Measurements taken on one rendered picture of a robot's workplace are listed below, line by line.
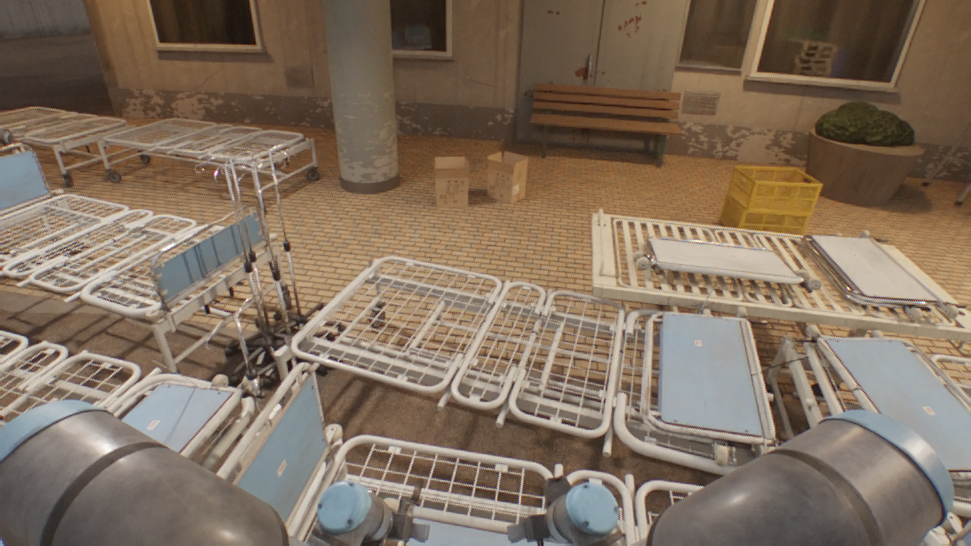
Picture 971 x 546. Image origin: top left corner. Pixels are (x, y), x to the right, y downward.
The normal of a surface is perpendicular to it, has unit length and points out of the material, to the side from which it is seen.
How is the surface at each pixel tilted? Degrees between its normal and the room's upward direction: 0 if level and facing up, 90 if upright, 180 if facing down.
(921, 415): 5
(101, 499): 18
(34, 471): 25
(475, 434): 0
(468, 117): 90
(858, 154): 101
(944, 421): 5
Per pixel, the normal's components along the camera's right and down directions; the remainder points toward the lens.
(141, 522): 0.45, -0.54
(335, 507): -0.11, -0.69
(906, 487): 0.26, -0.47
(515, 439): 0.03, -0.88
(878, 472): 0.14, -0.73
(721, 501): -0.67, -0.73
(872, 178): -0.27, 0.61
